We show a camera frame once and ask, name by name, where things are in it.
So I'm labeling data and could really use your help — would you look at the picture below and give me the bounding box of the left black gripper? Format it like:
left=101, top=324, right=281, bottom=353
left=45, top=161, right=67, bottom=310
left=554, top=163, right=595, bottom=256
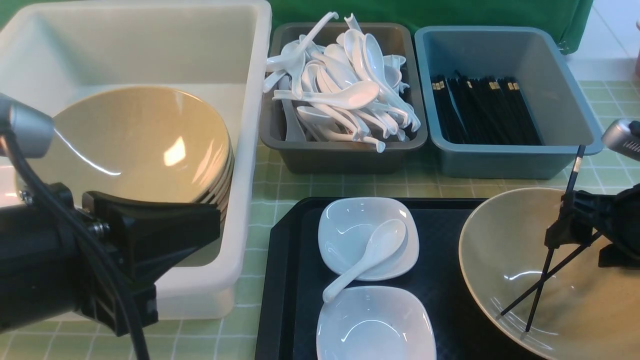
left=0, top=191, right=221, bottom=337

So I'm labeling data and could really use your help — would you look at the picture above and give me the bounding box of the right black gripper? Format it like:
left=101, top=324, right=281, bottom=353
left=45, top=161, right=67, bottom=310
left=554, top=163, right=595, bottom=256
left=544, top=184, right=640, bottom=269

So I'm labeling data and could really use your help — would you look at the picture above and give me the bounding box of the black chopstick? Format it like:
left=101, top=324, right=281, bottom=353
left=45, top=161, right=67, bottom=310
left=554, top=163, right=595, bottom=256
left=525, top=145, right=586, bottom=333
left=500, top=231, right=602, bottom=316

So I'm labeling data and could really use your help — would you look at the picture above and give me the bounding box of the large beige noodle bowl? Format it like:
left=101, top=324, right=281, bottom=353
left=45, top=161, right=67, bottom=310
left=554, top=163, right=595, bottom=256
left=458, top=187, right=640, bottom=360

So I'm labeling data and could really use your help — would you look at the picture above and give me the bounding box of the white ceramic soup spoon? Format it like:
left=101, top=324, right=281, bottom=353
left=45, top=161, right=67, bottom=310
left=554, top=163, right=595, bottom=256
left=322, top=219, right=407, bottom=303

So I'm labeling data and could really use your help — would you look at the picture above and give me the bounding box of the white square dish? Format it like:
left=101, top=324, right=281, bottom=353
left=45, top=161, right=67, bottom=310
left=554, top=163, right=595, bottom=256
left=317, top=197, right=420, bottom=281
left=315, top=285, right=437, bottom=360

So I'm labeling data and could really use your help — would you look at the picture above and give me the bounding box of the top beige bowl in stack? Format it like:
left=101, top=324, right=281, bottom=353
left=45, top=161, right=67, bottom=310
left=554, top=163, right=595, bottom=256
left=29, top=86, right=232, bottom=207

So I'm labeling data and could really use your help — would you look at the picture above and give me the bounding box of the stack of beige bowls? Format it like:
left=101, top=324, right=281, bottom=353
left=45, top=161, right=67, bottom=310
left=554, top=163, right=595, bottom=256
left=192, top=146, right=235, bottom=223

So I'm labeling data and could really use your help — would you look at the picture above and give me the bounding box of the bundle of black chopsticks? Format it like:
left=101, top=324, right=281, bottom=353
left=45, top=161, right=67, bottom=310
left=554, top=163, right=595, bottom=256
left=430, top=71, right=544, bottom=146

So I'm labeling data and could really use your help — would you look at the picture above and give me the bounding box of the blue chopstick bin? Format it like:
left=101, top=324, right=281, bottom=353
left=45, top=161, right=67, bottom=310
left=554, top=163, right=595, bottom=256
left=414, top=25, right=604, bottom=179

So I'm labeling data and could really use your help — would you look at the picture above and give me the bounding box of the black serving tray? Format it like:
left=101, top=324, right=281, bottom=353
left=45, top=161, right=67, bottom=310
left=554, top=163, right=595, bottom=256
left=254, top=197, right=538, bottom=360

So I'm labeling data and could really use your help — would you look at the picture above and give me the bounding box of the large white plastic tub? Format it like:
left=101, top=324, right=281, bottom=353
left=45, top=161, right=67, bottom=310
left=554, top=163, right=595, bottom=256
left=0, top=0, right=272, bottom=320

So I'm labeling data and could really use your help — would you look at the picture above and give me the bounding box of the grey spoon bin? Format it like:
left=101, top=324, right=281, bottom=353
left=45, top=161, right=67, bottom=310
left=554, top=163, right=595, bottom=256
left=259, top=22, right=428, bottom=174

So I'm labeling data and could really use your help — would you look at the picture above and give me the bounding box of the pile of white spoons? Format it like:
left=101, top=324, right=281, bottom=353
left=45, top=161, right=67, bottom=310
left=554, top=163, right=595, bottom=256
left=263, top=12, right=422, bottom=153

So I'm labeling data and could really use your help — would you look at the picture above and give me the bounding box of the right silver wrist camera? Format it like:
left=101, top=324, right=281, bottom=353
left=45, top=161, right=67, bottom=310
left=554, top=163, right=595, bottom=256
left=601, top=118, right=640, bottom=162

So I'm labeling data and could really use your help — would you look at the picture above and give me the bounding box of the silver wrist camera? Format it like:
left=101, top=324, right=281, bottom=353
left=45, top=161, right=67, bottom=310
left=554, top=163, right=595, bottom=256
left=0, top=93, right=55, bottom=159
left=601, top=118, right=640, bottom=162

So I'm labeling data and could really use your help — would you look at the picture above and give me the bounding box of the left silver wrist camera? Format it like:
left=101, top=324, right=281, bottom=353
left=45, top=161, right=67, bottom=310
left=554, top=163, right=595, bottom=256
left=0, top=93, right=55, bottom=159

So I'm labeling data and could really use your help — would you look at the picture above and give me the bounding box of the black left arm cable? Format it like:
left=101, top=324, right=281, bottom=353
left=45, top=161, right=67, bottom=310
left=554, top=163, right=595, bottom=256
left=0, top=130, right=151, bottom=360

